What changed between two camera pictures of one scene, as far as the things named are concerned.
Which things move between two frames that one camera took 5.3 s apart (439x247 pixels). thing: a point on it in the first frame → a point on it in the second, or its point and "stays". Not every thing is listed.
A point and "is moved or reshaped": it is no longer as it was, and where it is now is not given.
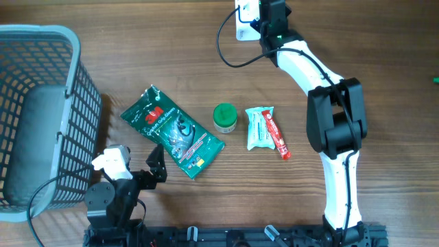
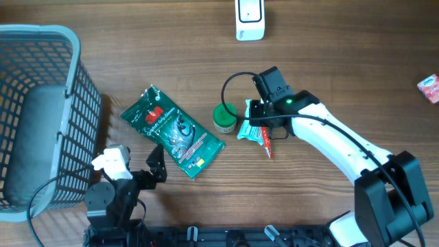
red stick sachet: (281, 145) → (267, 142)
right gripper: (287, 9) → (255, 105)
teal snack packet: (259, 134) is moved or reshaped
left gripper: (158, 169) stays
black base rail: (359, 234) stays
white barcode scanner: (249, 11) stays
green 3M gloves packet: (190, 143) stays
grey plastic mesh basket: (50, 113) stays
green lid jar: (225, 116) stays
